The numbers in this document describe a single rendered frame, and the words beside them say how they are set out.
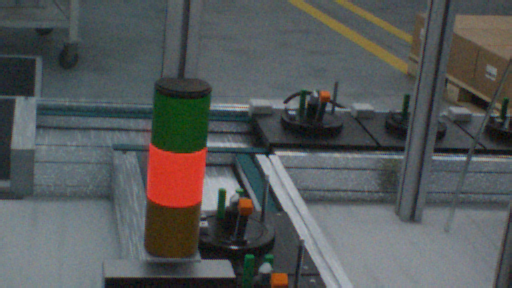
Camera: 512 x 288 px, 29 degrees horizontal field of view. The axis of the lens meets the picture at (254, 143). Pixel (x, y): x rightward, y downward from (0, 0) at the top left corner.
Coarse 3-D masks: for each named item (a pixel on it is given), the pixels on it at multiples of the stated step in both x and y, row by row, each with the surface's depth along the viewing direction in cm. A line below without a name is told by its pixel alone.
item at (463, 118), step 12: (456, 108) 240; (504, 108) 235; (456, 120) 238; (468, 120) 239; (480, 120) 240; (492, 120) 233; (504, 120) 235; (468, 132) 230; (492, 132) 230; (504, 132) 227; (480, 144) 223; (492, 144) 224; (504, 144) 224
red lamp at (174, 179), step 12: (156, 156) 87; (168, 156) 86; (180, 156) 86; (192, 156) 87; (204, 156) 88; (156, 168) 87; (168, 168) 87; (180, 168) 87; (192, 168) 87; (204, 168) 89; (156, 180) 88; (168, 180) 87; (180, 180) 87; (192, 180) 88; (156, 192) 88; (168, 192) 87; (180, 192) 87; (192, 192) 88; (168, 204) 88; (180, 204) 88; (192, 204) 88
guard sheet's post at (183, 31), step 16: (176, 0) 86; (192, 0) 86; (176, 16) 86; (192, 16) 86; (176, 32) 87; (192, 32) 87; (176, 48) 87; (192, 48) 87; (176, 64) 88; (192, 64) 88
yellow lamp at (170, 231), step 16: (160, 208) 88; (176, 208) 88; (192, 208) 89; (144, 224) 90; (160, 224) 89; (176, 224) 88; (192, 224) 89; (144, 240) 91; (160, 240) 89; (176, 240) 89; (192, 240) 90; (160, 256) 90; (176, 256) 90
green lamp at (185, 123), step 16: (160, 96) 85; (208, 96) 86; (160, 112) 86; (176, 112) 85; (192, 112) 85; (208, 112) 87; (160, 128) 86; (176, 128) 85; (192, 128) 86; (160, 144) 86; (176, 144) 86; (192, 144) 86
